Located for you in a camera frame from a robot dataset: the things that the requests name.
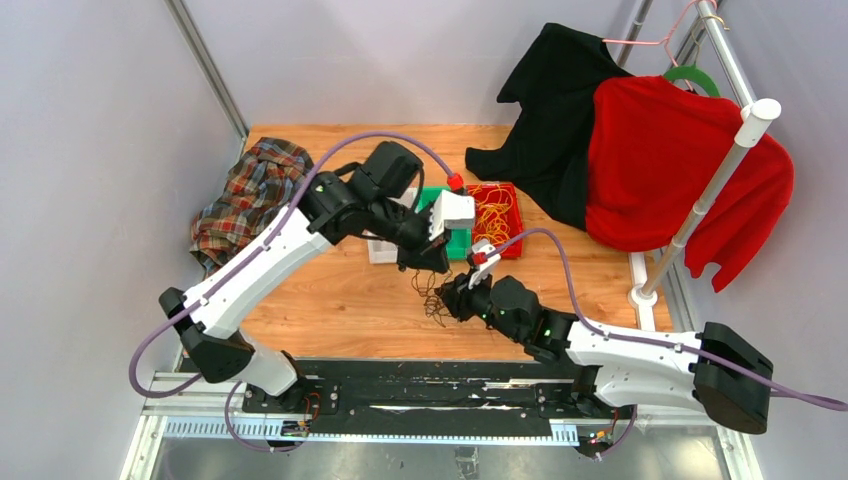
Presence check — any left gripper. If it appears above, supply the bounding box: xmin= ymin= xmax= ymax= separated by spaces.
xmin=369 ymin=195 xmax=453 ymax=274

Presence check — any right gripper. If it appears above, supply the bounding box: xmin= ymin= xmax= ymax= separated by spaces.
xmin=436 ymin=267 xmax=524 ymax=344

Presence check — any brown cable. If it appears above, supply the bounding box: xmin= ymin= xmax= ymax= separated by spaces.
xmin=410 ymin=268 xmax=458 ymax=329

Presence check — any yellow cable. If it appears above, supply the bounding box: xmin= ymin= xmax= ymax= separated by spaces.
xmin=468 ymin=185 xmax=519 ymax=258

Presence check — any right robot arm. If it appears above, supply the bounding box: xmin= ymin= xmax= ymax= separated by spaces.
xmin=435 ymin=274 xmax=773 ymax=434

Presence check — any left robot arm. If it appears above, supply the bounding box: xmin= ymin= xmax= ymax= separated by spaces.
xmin=159 ymin=132 xmax=473 ymax=413

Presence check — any white plastic bin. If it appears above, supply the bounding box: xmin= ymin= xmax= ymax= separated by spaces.
xmin=367 ymin=187 xmax=419 ymax=264

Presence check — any green plastic bin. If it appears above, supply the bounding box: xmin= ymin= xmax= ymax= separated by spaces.
xmin=415 ymin=186 xmax=472 ymax=261

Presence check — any red plastic bin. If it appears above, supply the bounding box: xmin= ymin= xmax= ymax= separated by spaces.
xmin=468 ymin=183 xmax=524 ymax=247

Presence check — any plaid shirt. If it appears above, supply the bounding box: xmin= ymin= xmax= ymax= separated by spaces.
xmin=189 ymin=137 xmax=314 ymax=277

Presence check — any black t-shirt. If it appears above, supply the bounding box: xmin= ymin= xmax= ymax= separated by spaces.
xmin=465 ymin=23 xmax=629 ymax=230

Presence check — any red t-shirt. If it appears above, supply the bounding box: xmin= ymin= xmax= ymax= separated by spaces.
xmin=585 ymin=76 xmax=794 ymax=291

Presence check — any green hanger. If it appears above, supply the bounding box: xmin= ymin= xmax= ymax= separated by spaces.
xmin=663 ymin=65 xmax=722 ymax=98

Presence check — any pink hanger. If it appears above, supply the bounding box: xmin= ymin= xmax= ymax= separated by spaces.
xmin=603 ymin=1 xmax=731 ymax=67

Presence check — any white clothes rack pole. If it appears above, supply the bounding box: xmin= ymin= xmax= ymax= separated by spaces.
xmin=629 ymin=98 xmax=782 ymax=307

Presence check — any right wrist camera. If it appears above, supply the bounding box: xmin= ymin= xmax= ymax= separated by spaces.
xmin=467 ymin=239 xmax=501 ymax=289

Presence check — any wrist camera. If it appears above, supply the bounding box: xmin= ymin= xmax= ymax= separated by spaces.
xmin=429 ymin=190 xmax=476 ymax=240
xmin=467 ymin=239 xmax=501 ymax=289

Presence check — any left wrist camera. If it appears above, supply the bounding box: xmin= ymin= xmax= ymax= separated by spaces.
xmin=429 ymin=190 xmax=476 ymax=240

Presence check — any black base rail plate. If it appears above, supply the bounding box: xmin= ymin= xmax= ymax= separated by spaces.
xmin=178 ymin=357 xmax=637 ymax=440

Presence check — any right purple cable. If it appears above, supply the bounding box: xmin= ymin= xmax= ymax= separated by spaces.
xmin=473 ymin=227 xmax=848 ymax=413

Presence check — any purple cable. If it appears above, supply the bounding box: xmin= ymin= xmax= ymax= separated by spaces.
xmin=127 ymin=130 xmax=465 ymax=455
xmin=473 ymin=227 xmax=848 ymax=413

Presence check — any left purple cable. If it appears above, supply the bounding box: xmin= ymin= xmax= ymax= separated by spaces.
xmin=127 ymin=130 xmax=465 ymax=455

